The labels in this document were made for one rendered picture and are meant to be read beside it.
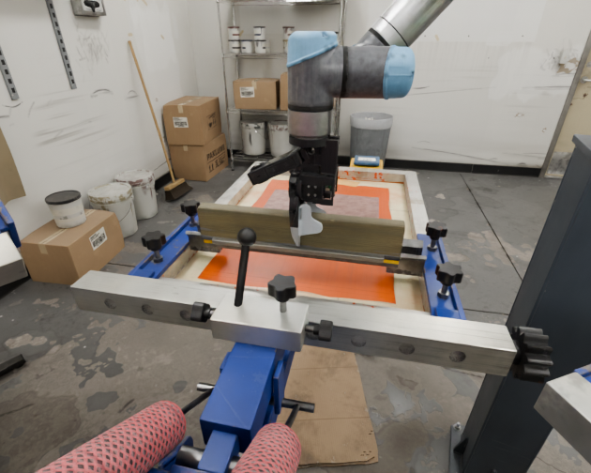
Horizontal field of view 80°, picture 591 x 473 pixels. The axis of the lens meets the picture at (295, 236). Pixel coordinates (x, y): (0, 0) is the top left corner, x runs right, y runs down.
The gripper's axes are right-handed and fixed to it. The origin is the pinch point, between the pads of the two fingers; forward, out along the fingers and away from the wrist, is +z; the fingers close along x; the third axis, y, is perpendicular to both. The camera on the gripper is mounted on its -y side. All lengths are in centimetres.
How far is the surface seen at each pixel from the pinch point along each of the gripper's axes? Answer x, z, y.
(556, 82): 371, 5, 192
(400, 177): 61, 8, 24
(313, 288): -3.6, 10.1, 4.3
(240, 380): -34.0, 1.5, 0.0
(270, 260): 4.6, 10.1, -7.0
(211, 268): -1.3, 10.2, -18.9
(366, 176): 61, 9, 13
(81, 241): 100, 79, -159
